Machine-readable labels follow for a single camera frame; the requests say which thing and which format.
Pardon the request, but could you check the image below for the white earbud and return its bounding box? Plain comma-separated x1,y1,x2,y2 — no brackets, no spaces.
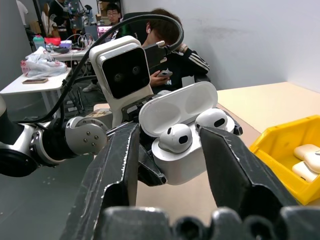
158,123,193,153
194,107,229,132

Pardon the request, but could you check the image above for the black office chair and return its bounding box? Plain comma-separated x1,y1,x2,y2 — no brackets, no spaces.
121,11,151,44

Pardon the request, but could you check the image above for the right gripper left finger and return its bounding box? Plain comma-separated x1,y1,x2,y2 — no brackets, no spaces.
59,121,141,240

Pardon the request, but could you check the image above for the seated person in black jacket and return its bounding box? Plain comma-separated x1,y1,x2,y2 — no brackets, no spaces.
141,7,211,96

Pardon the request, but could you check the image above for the red container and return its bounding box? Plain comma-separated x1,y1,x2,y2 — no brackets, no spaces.
44,36,62,46

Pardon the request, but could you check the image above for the teal water bottle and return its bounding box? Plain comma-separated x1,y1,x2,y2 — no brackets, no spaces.
32,34,46,51

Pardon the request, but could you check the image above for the person with glasses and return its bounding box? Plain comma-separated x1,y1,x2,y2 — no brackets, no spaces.
99,2,124,27

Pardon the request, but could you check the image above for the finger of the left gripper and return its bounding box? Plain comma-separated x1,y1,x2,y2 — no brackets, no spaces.
223,111,244,137
137,146,168,187

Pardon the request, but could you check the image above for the white sneaker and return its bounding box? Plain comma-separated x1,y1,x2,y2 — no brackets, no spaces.
82,82,101,93

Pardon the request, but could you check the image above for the standing person in dark clothes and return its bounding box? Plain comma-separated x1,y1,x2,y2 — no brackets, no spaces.
48,0,76,41

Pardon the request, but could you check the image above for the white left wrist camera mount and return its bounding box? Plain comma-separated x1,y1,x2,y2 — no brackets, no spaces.
89,35,155,129

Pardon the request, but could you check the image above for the white side table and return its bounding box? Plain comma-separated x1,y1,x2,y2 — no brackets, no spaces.
0,66,73,119

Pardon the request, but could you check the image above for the yellow plastic bin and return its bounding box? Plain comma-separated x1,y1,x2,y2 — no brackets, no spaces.
249,114,320,206

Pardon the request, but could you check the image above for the person in white clothes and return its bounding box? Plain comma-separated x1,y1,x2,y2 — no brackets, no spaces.
15,0,30,28

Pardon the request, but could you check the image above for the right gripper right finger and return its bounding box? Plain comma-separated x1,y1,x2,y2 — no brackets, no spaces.
199,126,300,220

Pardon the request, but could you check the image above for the white plastic bag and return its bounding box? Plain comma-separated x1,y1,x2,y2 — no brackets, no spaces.
20,46,68,78

